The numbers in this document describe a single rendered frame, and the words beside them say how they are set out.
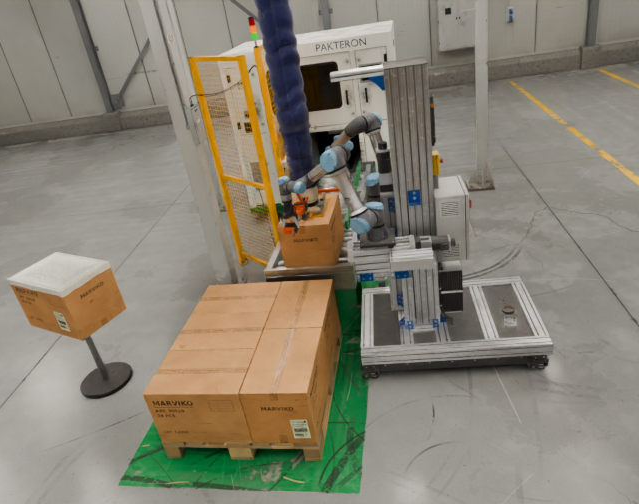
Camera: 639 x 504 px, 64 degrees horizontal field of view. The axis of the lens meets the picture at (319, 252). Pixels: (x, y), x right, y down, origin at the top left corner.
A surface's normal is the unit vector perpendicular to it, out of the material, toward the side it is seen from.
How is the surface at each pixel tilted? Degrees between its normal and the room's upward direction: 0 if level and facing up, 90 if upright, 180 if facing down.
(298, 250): 90
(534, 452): 0
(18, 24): 90
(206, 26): 90
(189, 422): 90
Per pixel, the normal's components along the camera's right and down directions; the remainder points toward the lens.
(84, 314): 0.86, 0.11
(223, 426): -0.14, 0.48
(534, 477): -0.15, -0.88
